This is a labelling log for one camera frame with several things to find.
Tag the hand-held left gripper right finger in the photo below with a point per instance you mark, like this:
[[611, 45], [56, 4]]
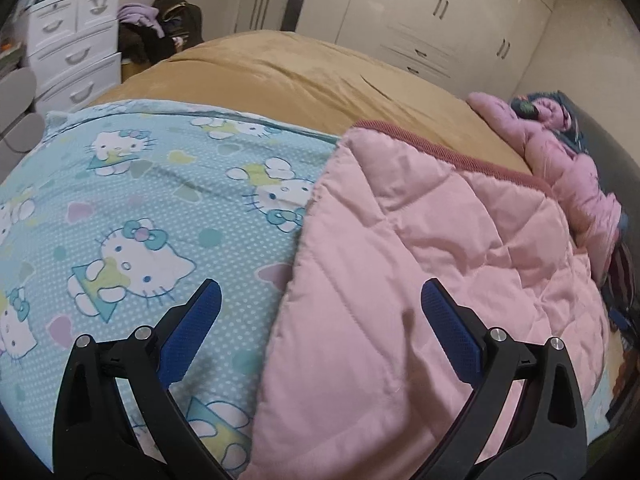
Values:
[[450, 332]]

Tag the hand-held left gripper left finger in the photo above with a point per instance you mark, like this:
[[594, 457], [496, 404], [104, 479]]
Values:
[[192, 335]]

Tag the pink quilted jacket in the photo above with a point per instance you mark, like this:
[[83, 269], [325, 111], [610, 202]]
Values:
[[400, 285]]

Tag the dark brown clothes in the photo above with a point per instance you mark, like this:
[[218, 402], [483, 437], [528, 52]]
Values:
[[145, 45]]

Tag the blue cartoon cat blanket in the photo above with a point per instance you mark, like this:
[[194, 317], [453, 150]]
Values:
[[150, 200]]

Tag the pink puffy jacket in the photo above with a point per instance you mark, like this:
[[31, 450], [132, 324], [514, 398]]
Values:
[[585, 195]]

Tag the dark grey headboard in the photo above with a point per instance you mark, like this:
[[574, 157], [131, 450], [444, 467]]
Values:
[[605, 150]]

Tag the grey chair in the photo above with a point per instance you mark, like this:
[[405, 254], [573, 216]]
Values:
[[20, 130]]

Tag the tan bed sheet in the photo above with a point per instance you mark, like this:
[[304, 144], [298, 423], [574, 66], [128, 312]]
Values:
[[300, 75]]

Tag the white drawer cabinet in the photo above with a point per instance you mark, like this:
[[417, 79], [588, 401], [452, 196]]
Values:
[[75, 55]]

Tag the white wardrobe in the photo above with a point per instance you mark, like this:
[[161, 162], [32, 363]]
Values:
[[450, 20]]

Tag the black bag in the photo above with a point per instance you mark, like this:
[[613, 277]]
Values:
[[177, 15]]

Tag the purple cloth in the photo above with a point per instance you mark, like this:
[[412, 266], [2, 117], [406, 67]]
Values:
[[135, 14]]

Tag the cluttered desk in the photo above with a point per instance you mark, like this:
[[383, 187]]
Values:
[[10, 55]]

